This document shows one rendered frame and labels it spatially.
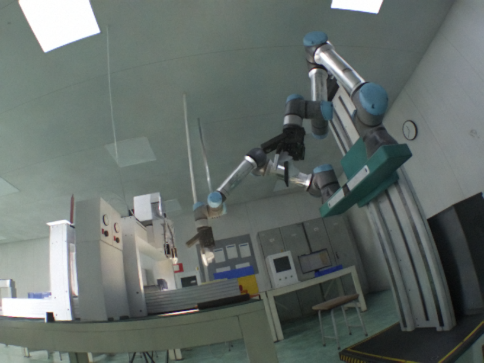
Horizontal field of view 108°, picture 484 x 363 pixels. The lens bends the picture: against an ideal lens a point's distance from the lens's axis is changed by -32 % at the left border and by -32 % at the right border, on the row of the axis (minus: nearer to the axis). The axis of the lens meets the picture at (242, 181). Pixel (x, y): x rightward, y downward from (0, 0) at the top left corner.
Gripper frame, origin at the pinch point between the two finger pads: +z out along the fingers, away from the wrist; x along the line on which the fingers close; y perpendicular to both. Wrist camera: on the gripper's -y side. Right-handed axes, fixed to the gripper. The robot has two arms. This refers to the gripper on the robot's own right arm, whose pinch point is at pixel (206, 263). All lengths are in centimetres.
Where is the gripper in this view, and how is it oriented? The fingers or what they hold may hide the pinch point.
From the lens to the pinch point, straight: 144.1
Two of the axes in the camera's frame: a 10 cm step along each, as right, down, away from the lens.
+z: 2.2, 8.8, -4.2
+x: -0.3, 4.3, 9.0
